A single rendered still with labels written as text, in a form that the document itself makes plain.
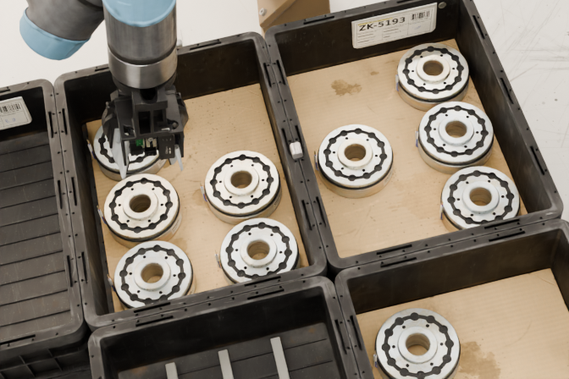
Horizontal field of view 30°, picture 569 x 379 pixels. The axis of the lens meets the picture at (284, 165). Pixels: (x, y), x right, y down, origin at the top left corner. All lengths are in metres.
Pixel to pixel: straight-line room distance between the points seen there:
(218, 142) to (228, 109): 0.06
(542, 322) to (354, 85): 0.45
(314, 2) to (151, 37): 0.61
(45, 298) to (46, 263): 0.05
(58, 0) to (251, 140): 0.42
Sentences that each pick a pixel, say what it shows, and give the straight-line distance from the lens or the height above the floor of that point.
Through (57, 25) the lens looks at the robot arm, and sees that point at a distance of 1.23.
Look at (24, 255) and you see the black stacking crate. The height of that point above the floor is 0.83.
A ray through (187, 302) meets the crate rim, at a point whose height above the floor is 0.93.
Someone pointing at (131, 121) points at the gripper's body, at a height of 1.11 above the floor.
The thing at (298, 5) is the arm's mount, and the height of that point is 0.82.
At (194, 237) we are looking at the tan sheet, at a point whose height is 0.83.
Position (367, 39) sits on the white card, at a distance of 1.56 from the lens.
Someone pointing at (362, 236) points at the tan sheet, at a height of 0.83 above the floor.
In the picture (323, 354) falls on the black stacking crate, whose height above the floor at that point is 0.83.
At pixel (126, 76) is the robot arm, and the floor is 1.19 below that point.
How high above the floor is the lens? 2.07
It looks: 56 degrees down
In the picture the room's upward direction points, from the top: 8 degrees counter-clockwise
